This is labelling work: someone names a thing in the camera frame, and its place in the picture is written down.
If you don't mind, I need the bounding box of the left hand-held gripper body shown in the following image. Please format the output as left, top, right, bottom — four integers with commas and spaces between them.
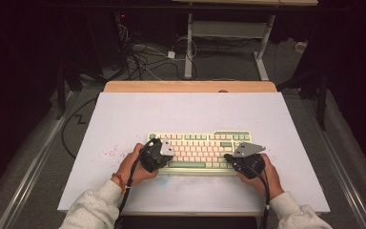
138, 136, 175, 174

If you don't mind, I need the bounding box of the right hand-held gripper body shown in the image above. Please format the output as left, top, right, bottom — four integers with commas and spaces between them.
232, 141, 267, 179

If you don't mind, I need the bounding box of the cream pink green keyboard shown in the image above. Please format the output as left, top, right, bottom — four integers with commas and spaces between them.
147, 130, 258, 177

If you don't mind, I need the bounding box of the person's left hand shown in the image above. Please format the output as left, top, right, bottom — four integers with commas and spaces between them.
111, 142, 160, 189

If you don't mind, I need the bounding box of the person's right hand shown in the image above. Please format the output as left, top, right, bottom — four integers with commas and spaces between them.
236, 153, 286, 201

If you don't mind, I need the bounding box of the white foam board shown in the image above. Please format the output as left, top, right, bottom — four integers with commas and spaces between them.
56, 91, 332, 215

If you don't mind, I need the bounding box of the black metal stand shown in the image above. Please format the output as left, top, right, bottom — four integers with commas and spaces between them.
316, 73, 329, 132
55, 63, 68, 121

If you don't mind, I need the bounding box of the small white floor box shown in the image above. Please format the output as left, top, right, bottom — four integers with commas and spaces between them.
295, 41, 309, 54

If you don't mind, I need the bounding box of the left hand-held gripper black cable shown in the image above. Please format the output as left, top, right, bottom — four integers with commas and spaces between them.
115, 137, 157, 229

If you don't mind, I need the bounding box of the hand-held gripper black cable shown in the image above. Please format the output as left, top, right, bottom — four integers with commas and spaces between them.
241, 163, 272, 229
115, 137, 157, 229

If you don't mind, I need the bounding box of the orange bracelet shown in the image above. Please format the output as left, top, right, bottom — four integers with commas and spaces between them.
111, 173, 129, 196

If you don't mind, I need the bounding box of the right hand-held gripper black cable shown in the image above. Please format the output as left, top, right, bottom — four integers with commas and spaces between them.
241, 163, 272, 229

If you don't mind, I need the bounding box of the aluminium floor rail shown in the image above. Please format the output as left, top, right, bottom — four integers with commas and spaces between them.
0, 90, 77, 229
301, 94, 366, 229

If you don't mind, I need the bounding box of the long black floor cable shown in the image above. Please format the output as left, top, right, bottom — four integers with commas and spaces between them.
60, 97, 98, 160

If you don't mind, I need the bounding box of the tangle of black floor cables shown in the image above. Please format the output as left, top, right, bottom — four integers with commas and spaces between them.
113, 23, 198, 82

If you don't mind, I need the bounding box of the white metal desk frame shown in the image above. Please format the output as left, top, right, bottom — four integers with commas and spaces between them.
171, 0, 319, 81

